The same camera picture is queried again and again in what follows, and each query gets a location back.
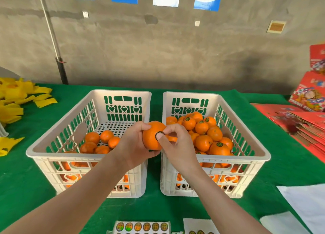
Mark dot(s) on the pile of stickered oranges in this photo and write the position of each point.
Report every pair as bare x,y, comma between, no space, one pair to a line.
203,142

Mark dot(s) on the person's right hand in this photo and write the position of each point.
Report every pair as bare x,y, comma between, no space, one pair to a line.
181,152

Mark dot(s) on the person's left forearm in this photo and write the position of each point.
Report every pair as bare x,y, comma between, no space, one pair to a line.
76,198

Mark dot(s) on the round orange fruit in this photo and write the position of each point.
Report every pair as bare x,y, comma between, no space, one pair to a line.
150,136

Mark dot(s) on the white wall switch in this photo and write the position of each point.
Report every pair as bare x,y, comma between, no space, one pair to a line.
85,14
197,23

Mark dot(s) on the white plastic slotted crate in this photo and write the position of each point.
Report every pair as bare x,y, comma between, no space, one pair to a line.
50,150
254,155

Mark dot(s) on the small round fruit sticker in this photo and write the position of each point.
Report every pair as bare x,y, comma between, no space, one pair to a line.
156,135

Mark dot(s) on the stack of flat red cartons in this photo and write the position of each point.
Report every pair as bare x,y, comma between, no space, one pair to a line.
304,127

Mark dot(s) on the grey and black wall pipe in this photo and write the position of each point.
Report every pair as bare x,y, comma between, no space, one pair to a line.
52,36

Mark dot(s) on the green tablecloth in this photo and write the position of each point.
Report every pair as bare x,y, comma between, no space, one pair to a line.
22,185

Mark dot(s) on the pile of plain oranges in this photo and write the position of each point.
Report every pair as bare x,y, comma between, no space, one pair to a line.
91,138

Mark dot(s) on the beige wall plate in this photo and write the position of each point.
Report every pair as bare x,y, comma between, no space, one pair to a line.
276,27

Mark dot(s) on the yellow foam net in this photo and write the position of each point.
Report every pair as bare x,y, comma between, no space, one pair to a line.
7,143

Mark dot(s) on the pile of yellow foam nets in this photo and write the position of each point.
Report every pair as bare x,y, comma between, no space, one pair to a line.
12,94

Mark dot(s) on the person's right forearm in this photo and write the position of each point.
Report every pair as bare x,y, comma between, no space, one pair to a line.
215,203

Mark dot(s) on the upright red printed carton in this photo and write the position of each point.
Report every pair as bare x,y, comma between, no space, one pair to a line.
317,56

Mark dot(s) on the person's left thumb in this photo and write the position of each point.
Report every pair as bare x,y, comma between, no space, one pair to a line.
142,126

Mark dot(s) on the person's left hand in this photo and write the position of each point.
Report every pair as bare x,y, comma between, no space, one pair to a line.
127,150

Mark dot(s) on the white plastic sheet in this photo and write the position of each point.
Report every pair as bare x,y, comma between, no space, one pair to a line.
281,225
307,203

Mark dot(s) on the red printed gift box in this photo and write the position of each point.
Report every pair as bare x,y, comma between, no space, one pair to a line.
308,91

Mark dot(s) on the person's right thumb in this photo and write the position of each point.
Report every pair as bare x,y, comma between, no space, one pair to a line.
164,144

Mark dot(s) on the white crate corner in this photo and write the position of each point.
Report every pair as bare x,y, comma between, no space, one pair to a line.
3,131

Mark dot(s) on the sheet of round stickers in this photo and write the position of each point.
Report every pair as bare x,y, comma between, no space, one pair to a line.
142,227
200,226

